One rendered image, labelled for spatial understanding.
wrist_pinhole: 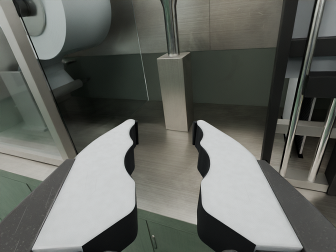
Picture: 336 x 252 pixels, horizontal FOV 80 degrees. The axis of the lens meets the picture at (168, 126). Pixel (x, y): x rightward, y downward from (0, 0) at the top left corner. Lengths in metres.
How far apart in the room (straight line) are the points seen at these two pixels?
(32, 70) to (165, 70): 0.37
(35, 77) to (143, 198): 0.40
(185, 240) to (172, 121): 0.39
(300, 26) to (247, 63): 0.47
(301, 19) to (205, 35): 0.50
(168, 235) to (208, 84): 0.63
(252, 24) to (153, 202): 0.70
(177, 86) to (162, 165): 0.26
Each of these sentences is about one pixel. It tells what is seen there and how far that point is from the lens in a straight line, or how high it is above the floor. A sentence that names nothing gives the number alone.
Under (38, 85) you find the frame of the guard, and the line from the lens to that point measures 0.61.
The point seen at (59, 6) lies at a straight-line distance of 0.70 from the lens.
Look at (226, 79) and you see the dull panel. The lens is 0.93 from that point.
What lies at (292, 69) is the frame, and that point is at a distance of 0.47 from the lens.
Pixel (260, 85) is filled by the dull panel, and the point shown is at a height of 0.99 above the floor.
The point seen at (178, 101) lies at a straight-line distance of 0.71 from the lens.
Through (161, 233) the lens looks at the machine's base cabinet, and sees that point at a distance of 0.62.
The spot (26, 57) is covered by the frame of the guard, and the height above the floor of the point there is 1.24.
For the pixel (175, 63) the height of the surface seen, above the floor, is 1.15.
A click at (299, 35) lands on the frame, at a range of 0.46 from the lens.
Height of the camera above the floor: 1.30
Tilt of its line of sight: 29 degrees down
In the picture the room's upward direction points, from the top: 7 degrees counter-clockwise
